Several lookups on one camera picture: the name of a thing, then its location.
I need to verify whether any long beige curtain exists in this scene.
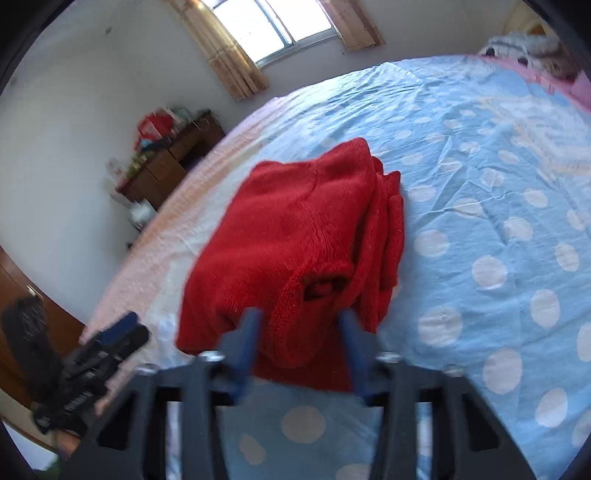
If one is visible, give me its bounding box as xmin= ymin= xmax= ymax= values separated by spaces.
xmin=168 ymin=0 xmax=270 ymax=101

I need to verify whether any grey patterned pillow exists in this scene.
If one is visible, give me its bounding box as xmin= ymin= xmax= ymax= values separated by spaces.
xmin=478 ymin=32 xmax=580 ymax=80

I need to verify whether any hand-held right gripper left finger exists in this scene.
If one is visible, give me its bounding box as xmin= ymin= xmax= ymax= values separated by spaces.
xmin=60 ymin=307 xmax=264 ymax=480

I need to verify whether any brown wooden door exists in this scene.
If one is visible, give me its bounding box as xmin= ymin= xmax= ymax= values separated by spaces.
xmin=0 ymin=247 xmax=88 ymax=455

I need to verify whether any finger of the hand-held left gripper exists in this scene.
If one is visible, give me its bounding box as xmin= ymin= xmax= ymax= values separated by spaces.
xmin=92 ymin=325 xmax=151 ymax=371
xmin=83 ymin=311 xmax=140 ymax=352

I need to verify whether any person's left forearm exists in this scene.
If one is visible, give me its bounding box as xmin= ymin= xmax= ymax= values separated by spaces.
xmin=55 ymin=430 xmax=88 ymax=463

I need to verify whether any red knitted sweater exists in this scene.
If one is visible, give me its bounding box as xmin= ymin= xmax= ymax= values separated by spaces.
xmin=175 ymin=137 xmax=407 ymax=394

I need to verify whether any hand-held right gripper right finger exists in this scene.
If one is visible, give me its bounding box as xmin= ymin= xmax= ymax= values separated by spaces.
xmin=337 ymin=308 xmax=536 ymax=480

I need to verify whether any red bag on desk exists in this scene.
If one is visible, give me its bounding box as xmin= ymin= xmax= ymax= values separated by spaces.
xmin=137 ymin=113 xmax=174 ymax=140

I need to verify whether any white paper bag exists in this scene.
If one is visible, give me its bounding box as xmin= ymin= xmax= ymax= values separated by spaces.
xmin=129 ymin=200 xmax=158 ymax=228

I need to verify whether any short beige curtain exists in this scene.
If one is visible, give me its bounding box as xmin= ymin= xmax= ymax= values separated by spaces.
xmin=323 ymin=0 xmax=386 ymax=51

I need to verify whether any bed with pastel sheet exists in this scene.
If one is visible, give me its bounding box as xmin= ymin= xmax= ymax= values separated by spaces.
xmin=81 ymin=54 xmax=591 ymax=480

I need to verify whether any brown wooden desk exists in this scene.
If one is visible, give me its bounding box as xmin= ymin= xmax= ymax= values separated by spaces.
xmin=115 ymin=110 xmax=227 ymax=207

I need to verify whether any window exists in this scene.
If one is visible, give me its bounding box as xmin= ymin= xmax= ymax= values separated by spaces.
xmin=212 ymin=0 xmax=341 ymax=65

